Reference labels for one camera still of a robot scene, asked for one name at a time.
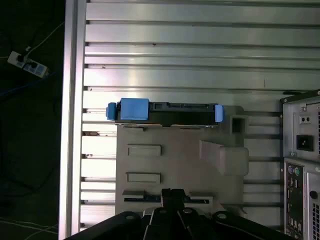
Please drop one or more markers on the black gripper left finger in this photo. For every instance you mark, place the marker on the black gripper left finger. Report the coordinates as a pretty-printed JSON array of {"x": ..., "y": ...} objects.
[{"x": 166, "y": 200}]

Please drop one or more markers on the hard disk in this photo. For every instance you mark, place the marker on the hard disk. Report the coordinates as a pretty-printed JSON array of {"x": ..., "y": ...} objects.
[{"x": 135, "y": 110}]

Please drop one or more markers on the grey parts rack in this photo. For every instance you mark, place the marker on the grey parts rack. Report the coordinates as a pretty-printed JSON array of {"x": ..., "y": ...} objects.
[{"x": 180, "y": 160}]

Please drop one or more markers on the dark circuit board stick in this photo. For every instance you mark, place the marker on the dark circuit board stick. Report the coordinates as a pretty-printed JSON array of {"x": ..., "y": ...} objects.
[{"x": 140, "y": 199}]

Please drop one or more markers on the white power strip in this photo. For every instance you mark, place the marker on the white power strip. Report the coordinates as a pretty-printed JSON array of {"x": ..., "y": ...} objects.
[{"x": 26, "y": 63}]

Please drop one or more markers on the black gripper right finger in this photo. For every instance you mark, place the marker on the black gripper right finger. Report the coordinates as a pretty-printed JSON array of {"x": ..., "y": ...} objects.
[{"x": 179, "y": 200}]

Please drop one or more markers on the silver PC case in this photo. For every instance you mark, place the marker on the silver PC case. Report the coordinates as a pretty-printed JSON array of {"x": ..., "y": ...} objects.
[{"x": 300, "y": 155}]

